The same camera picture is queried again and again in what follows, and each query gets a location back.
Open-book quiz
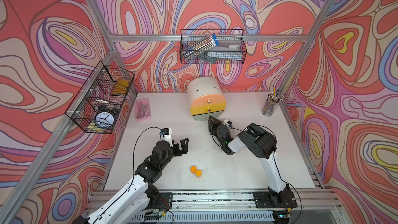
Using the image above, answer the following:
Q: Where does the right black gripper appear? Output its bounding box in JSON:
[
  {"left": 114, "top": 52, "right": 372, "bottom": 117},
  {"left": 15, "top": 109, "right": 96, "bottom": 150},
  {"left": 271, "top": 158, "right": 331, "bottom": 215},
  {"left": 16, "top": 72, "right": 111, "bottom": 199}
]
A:
[{"left": 208, "top": 116, "right": 224, "bottom": 145}]

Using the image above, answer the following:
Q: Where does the round white drawer cabinet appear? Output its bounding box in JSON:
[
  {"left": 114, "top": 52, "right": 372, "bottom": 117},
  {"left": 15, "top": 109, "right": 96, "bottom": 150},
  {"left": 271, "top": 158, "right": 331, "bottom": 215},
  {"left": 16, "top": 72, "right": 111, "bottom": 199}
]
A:
[{"left": 187, "top": 77, "right": 227, "bottom": 121}]

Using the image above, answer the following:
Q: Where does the orange paint can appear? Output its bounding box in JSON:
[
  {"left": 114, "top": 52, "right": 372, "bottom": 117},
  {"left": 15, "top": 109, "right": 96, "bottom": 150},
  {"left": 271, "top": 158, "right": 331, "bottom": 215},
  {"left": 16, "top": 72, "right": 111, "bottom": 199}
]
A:
[{"left": 190, "top": 166, "right": 197, "bottom": 174}]

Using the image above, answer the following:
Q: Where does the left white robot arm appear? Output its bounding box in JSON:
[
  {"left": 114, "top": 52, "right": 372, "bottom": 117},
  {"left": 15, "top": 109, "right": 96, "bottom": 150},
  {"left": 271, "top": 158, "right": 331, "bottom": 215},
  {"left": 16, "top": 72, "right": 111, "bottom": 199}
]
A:
[{"left": 73, "top": 138, "right": 189, "bottom": 224}]

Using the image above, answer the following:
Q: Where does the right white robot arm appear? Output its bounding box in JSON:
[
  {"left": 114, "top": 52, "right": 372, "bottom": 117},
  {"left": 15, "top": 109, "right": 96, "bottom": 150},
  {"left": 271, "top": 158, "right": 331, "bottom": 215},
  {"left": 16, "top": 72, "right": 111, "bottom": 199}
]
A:
[{"left": 208, "top": 116, "right": 290, "bottom": 194}]

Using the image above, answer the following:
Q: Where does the pink plastic box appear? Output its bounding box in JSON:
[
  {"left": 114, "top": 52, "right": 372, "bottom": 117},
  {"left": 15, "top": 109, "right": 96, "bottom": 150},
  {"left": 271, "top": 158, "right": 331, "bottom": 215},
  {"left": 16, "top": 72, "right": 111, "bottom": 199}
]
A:
[{"left": 135, "top": 98, "right": 151, "bottom": 121}]

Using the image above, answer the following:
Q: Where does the clear pencil cup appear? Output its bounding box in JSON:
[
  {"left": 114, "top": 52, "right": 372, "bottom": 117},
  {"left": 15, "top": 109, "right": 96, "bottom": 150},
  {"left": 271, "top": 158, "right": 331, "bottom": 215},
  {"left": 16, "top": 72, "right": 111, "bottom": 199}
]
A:
[{"left": 261, "top": 88, "right": 284, "bottom": 117}]

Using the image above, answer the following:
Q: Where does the grey white box in basket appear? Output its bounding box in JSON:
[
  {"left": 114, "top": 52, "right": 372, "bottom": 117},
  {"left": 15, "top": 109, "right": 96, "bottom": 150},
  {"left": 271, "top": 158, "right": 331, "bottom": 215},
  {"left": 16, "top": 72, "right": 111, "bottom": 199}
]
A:
[{"left": 207, "top": 45, "right": 243, "bottom": 60}]

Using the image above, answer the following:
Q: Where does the clear tube of pencils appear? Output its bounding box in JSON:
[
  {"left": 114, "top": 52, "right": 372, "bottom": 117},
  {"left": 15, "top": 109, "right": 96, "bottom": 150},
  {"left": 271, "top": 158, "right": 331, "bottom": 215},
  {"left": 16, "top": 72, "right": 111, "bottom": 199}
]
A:
[{"left": 181, "top": 34, "right": 219, "bottom": 61}]

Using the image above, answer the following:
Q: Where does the black alarm clock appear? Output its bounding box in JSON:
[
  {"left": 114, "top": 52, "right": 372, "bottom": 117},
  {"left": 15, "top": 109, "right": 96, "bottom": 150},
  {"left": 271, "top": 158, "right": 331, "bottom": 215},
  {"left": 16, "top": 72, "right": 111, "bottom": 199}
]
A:
[{"left": 94, "top": 105, "right": 119, "bottom": 129}]

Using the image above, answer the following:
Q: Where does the yellow object in basket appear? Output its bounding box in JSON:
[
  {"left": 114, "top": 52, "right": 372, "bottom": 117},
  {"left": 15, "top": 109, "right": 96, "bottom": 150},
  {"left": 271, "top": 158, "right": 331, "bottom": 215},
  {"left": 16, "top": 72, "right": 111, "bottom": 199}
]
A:
[{"left": 112, "top": 79, "right": 130, "bottom": 96}]

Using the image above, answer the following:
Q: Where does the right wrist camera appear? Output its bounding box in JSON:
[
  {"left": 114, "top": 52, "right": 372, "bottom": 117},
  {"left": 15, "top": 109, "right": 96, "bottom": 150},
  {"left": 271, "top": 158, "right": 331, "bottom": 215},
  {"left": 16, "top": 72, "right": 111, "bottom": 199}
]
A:
[{"left": 223, "top": 119, "right": 232, "bottom": 128}]

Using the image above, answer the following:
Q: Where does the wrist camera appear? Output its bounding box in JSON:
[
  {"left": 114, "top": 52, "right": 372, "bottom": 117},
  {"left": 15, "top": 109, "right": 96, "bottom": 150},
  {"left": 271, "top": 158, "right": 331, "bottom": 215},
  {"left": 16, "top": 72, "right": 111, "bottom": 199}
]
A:
[
  {"left": 223, "top": 119, "right": 232, "bottom": 128},
  {"left": 160, "top": 128, "right": 174, "bottom": 147}
]

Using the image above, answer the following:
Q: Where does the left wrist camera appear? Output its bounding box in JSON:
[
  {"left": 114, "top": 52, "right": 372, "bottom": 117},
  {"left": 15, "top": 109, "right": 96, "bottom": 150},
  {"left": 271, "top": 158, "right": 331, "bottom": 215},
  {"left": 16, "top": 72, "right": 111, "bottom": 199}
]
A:
[{"left": 160, "top": 128, "right": 174, "bottom": 147}]

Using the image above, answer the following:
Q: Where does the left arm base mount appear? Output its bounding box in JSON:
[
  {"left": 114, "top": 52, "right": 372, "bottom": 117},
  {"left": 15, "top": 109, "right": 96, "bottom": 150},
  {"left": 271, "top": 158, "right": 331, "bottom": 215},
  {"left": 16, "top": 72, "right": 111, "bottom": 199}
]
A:
[{"left": 145, "top": 184, "right": 173, "bottom": 210}]

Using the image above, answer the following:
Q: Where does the black wire basket back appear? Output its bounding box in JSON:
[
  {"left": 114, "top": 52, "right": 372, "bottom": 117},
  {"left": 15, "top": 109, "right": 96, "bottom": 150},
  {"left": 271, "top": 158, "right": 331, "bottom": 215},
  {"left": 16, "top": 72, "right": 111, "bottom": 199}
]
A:
[{"left": 179, "top": 28, "right": 247, "bottom": 64}]

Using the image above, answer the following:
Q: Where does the black wire basket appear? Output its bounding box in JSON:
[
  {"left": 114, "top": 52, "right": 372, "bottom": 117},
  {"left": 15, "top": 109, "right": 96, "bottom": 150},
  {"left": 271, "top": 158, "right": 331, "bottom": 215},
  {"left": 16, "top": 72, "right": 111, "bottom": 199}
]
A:
[
  {"left": 179, "top": 28, "right": 247, "bottom": 64},
  {"left": 65, "top": 61, "right": 135, "bottom": 134}
]

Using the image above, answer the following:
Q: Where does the aluminium rail base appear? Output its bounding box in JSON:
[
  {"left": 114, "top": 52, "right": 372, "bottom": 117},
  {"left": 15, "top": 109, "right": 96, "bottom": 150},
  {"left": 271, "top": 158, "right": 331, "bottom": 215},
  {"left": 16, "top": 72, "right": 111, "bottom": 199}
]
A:
[{"left": 77, "top": 189, "right": 343, "bottom": 224}]

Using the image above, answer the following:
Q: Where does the black wire basket left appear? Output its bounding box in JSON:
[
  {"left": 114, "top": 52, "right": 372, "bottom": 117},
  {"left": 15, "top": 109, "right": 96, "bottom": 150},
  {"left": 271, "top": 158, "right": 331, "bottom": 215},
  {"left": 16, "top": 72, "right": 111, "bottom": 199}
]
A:
[{"left": 65, "top": 61, "right": 135, "bottom": 134}]

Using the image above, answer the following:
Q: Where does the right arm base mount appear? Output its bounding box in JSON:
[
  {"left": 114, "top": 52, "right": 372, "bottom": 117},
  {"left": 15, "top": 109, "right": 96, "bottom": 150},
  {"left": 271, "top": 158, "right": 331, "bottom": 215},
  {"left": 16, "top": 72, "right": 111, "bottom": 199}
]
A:
[{"left": 253, "top": 184, "right": 297, "bottom": 209}]

